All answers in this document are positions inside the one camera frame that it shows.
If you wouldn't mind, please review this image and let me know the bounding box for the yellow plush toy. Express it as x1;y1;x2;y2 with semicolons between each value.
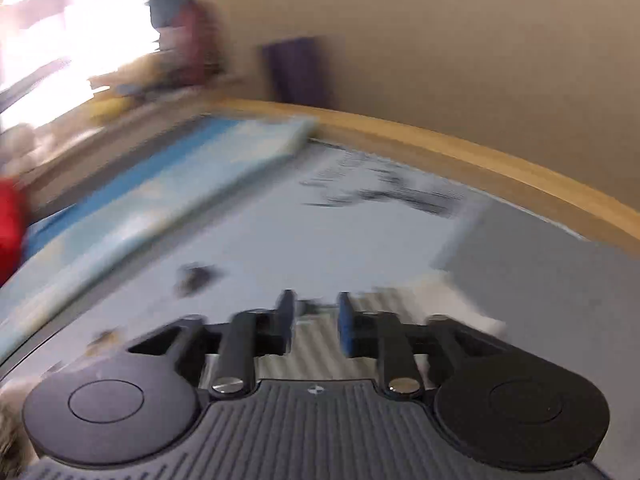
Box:
88;96;137;126

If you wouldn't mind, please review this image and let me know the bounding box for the light blue patterned quilt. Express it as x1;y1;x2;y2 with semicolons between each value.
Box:
1;115;317;359

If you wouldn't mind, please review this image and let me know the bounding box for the red knitted garment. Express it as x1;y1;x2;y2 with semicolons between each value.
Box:
0;178;29;285

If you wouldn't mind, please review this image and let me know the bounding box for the dark purple box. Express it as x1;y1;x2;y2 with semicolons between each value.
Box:
260;36;331;108

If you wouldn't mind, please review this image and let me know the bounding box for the wooden bed frame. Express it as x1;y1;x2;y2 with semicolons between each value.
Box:
207;94;639;256

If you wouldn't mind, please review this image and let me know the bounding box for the black white striped sweater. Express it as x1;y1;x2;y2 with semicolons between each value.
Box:
286;271;506;380

